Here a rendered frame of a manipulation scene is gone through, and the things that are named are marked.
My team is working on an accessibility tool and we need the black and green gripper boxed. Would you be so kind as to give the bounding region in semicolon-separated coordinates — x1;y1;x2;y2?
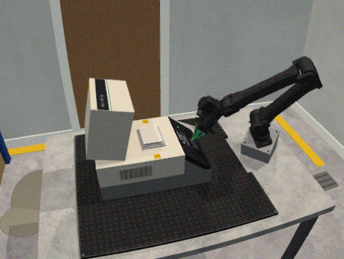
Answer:
192;114;217;141

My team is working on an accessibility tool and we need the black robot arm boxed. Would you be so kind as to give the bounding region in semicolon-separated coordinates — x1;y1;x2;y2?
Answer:
196;56;323;148

